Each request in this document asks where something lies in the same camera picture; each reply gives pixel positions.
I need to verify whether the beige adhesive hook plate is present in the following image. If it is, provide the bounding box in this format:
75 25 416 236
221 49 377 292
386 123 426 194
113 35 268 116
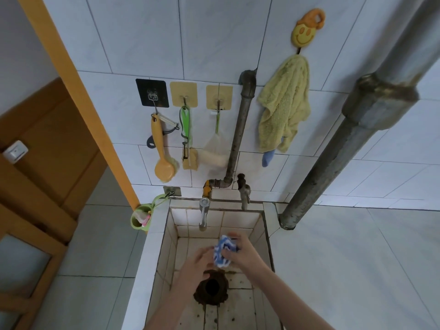
169 81 199 109
205 84 234 111

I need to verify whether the white tiled sink basin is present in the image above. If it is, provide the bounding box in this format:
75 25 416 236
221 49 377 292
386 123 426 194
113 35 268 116
121 197 288 330

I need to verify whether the person's left forearm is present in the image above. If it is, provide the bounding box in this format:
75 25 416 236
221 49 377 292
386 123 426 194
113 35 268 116
143 286 208 330

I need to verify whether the green plastic cup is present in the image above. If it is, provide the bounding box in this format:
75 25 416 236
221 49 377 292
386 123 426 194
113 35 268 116
130 193 171 233

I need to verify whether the white hanging item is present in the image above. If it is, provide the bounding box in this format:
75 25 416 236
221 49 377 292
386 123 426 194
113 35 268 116
197 110 231 169

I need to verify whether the person's right forearm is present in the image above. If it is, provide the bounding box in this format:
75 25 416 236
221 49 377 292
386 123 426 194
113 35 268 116
247 267 336 330

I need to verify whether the green handled sponge brush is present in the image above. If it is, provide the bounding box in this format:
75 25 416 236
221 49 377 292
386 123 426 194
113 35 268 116
179 105 200 171

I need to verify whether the blue hanging cloth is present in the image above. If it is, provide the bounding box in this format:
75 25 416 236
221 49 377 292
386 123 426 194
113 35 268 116
261 135 288 168

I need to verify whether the grey water supply pipe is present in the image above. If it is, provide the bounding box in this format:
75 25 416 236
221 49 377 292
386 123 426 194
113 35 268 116
209 69 258 191

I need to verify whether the yellow smiley face hook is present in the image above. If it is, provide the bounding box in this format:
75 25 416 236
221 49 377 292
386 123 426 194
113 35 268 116
291 8 326 56

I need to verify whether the chrome faucet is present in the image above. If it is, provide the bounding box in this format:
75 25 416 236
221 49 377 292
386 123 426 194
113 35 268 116
198 198 211 233

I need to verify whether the grey metal tap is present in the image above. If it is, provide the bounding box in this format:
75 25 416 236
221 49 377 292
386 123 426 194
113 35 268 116
239 184 252 211

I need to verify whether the rusty grey metal pipe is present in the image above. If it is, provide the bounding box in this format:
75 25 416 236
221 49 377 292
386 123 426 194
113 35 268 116
278 0 440 231

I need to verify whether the white door hook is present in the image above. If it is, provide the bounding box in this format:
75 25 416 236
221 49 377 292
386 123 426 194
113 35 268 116
2 139 29 165

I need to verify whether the black adhesive hook plate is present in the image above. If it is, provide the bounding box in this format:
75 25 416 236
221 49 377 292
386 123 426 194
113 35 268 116
135 78 170 109

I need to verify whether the person's left hand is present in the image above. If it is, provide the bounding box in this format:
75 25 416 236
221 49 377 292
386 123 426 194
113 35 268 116
177 245 221 298

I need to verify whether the person's right hand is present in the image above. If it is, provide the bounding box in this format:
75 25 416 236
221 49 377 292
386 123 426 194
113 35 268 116
220 231 273 285

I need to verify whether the blue white wavy cloth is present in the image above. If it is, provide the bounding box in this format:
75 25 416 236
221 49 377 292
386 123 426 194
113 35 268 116
213 234 241 270

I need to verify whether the dark grey ring-handled tool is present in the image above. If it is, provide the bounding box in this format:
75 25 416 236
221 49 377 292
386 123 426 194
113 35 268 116
146 113 181 149

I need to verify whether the olive green hanging towel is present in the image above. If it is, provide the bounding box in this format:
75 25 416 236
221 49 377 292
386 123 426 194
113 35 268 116
257 55 312 154

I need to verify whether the yellow hanging brush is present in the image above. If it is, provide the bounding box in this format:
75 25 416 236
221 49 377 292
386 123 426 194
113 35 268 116
150 113 181 184

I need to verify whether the brown wooden door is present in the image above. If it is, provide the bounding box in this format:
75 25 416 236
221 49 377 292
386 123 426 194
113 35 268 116
0 0 142 330

